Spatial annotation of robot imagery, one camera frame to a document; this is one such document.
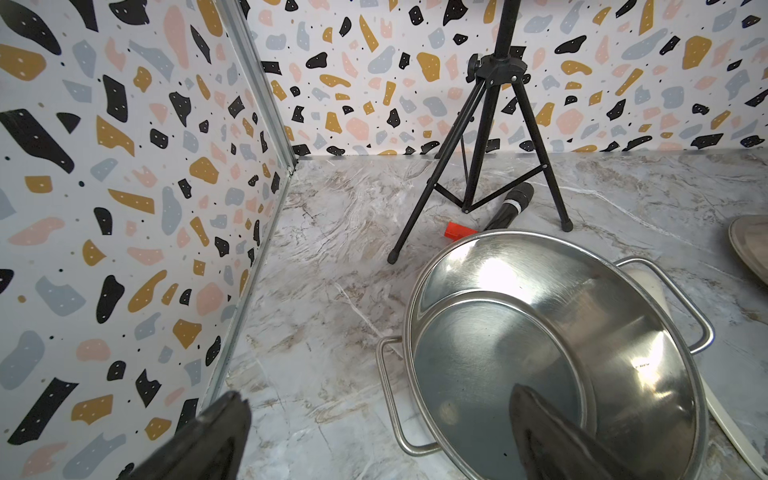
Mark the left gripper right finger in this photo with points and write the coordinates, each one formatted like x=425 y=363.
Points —
x=550 y=446

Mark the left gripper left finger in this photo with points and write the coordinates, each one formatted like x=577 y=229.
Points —
x=210 y=446

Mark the stainless steel soup pot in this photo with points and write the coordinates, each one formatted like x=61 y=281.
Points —
x=505 y=308

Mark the cream plastic ladle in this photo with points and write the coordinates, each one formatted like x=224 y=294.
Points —
x=747 y=236

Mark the small red block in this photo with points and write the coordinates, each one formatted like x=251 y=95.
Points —
x=455 y=231

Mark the black perforated music stand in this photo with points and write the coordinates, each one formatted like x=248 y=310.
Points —
x=490 y=74

